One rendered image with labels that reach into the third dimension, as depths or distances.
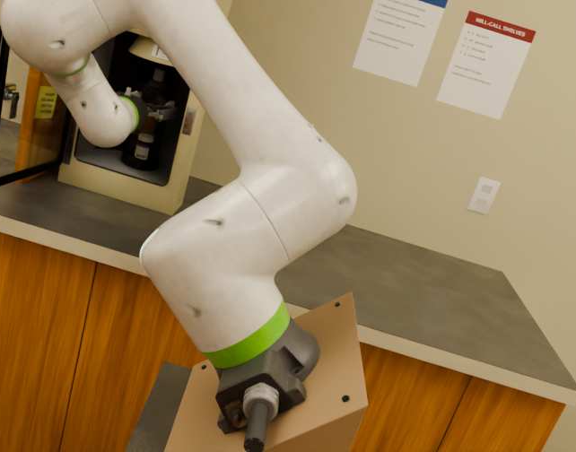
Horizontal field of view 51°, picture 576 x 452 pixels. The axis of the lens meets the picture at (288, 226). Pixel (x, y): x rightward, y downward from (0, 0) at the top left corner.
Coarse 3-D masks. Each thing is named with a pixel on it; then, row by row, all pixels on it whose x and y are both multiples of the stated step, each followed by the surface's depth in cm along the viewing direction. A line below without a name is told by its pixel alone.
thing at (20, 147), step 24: (0, 24) 117; (0, 48) 119; (24, 72) 129; (24, 96) 132; (48, 96) 141; (0, 120) 126; (24, 120) 135; (48, 120) 144; (0, 144) 129; (24, 144) 138; (48, 144) 148; (0, 168) 132; (24, 168) 141
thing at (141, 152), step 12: (144, 84) 156; (144, 96) 158; (156, 96) 157; (168, 96) 159; (144, 120) 159; (156, 120) 160; (144, 132) 160; (156, 132) 162; (132, 144) 162; (144, 144) 161; (156, 144) 163; (144, 156) 163; (156, 156) 165
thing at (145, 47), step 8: (136, 40) 153; (144, 40) 151; (152, 40) 150; (136, 48) 151; (144, 48) 150; (152, 48) 150; (160, 48) 150; (144, 56) 150; (152, 56) 150; (160, 56) 150; (168, 64) 151
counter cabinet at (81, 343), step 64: (0, 256) 139; (64, 256) 137; (0, 320) 144; (64, 320) 143; (128, 320) 141; (0, 384) 150; (64, 384) 148; (128, 384) 147; (384, 384) 141; (448, 384) 140; (0, 448) 156; (64, 448) 155; (384, 448) 147; (448, 448) 145; (512, 448) 144
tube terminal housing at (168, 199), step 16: (224, 0) 144; (144, 32) 147; (192, 96) 150; (192, 128) 153; (192, 144) 159; (176, 160) 156; (192, 160) 166; (64, 176) 160; (80, 176) 160; (96, 176) 159; (112, 176) 159; (176, 176) 157; (96, 192) 161; (112, 192) 160; (128, 192) 160; (144, 192) 160; (160, 192) 159; (176, 192) 159; (160, 208) 161; (176, 208) 164
